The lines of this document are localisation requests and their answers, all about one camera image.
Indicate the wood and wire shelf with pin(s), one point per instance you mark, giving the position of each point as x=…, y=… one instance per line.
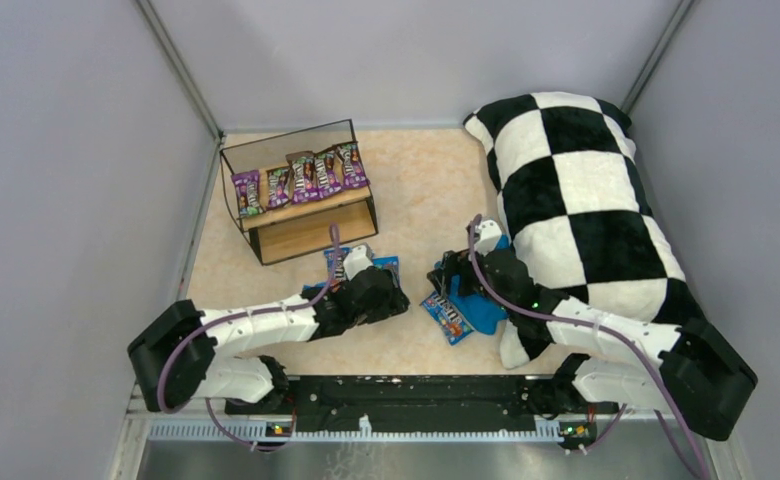
x=296, y=229

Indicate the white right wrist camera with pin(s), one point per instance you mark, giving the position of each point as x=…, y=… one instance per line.
x=488, y=237

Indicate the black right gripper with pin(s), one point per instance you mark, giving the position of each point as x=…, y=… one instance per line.
x=456, y=271

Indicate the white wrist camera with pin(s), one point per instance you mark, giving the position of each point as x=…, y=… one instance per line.
x=358, y=259
x=488, y=237

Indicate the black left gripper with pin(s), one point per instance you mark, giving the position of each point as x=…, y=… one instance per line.
x=377, y=283

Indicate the black white checkered pillow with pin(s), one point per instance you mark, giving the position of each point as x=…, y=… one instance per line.
x=574, y=206

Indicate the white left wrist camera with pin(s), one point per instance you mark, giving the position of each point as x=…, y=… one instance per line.
x=358, y=259

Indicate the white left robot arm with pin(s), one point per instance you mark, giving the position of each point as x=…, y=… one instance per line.
x=189, y=353

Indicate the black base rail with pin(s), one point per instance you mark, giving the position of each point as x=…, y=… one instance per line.
x=421, y=404

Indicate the blue cloth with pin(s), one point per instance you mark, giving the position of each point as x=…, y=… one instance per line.
x=482, y=313

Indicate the purple candy bag bottom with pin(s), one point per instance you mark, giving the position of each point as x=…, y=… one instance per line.
x=278, y=187

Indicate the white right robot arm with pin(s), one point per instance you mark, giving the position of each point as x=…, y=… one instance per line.
x=689, y=371

